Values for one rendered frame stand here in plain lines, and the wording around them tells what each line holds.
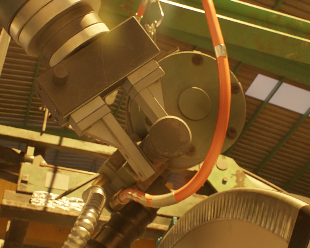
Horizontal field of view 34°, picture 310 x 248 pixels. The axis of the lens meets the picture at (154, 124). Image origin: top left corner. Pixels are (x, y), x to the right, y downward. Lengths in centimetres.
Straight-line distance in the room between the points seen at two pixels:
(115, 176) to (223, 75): 19
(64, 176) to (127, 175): 106
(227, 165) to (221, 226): 112
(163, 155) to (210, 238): 33
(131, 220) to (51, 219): 90
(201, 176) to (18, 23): 25
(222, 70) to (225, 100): 4
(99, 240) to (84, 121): 26
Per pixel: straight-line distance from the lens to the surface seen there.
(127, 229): 76
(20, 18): 55
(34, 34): 54
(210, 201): 82
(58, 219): 164
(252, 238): 68
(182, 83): 67
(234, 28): 373
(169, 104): 66
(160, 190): 80
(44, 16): 54
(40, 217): 164
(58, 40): 54
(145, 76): 56
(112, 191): 82
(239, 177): 187
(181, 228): 93
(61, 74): 51
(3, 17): 57
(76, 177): 169
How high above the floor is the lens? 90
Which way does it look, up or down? 39 degrees up
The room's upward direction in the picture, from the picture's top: straight up
